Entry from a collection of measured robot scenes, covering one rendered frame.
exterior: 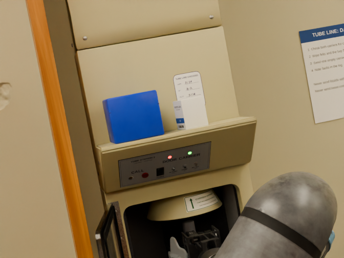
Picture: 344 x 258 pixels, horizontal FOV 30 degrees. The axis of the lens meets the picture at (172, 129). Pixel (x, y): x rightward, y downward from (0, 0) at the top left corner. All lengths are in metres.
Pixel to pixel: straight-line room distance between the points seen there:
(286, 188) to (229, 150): 0.51
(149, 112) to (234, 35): 0.67
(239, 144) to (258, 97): 0.56
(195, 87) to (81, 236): 0.40
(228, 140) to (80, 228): 0.34
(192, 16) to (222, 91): 0.17
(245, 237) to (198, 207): 0.60
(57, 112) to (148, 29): 0.27
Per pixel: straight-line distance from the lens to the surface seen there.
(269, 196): 0.83
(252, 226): 0.82
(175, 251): 1.43
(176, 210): 1.41
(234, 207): 1.47
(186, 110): 1.29
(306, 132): 1.93
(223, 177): 1.40
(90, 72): 1.35
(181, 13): 1.39
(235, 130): 1.29
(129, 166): 1.28
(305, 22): 1.95
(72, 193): 1.26
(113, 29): 1.37
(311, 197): 0.84
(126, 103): 1.25
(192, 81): 1.38
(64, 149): 1.26
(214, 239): 1.29
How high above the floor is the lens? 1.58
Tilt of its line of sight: 3 degrees down
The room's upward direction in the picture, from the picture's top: 11 degrees counter-clockwise
